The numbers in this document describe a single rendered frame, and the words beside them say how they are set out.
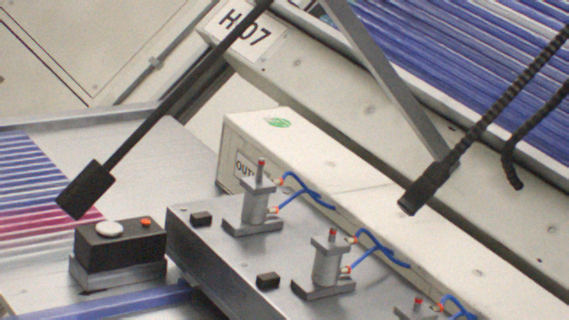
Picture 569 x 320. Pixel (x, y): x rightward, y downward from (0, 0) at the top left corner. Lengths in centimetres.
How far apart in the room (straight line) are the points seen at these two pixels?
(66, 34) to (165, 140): 90
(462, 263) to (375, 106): 26
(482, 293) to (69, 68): 139
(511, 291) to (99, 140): 54
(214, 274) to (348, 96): 31
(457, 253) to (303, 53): 37
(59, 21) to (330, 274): 132
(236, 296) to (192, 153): 36
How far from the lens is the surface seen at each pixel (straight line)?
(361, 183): 113
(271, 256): 102
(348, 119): 123
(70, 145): 132
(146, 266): 107
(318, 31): 129
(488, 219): 108
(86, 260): 105
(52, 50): 222
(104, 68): 228
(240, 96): 367
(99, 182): 91
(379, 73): 101
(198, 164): 130
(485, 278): 101
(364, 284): 100
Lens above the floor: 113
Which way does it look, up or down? 5 degrees up
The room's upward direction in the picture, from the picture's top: 43 degrees clockwise
